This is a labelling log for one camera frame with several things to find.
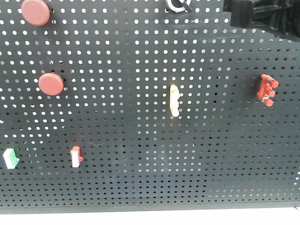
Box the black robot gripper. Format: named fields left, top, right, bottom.
left=223, top=0, right=300, bottom=42

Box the lower red mushroom button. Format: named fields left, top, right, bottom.
left=38, top=73, right=64, bottom=96

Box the red mushroom button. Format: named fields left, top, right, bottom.
left=21, top=0, right=50, bottom=26
left=38, top=73, right=64, bottom=96

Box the upper red mushroom button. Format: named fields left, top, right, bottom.
left=21, top=0, right=50, bottom=26

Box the black perforated pegboard panel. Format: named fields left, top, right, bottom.
left=0, top=0, right=300, bottom=214

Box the white height-adjustable table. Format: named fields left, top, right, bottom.
left=0, top=208, right=300, bottom=225

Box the red terminal block switch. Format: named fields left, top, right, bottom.
left=256, top=74, right=279, bottom=107

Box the white red toggle switch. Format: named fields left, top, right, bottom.
left=70, top=146, right=83, bottom=168

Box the white green toggle switch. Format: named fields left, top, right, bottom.
left=3, top=148, right=20, bottom=169

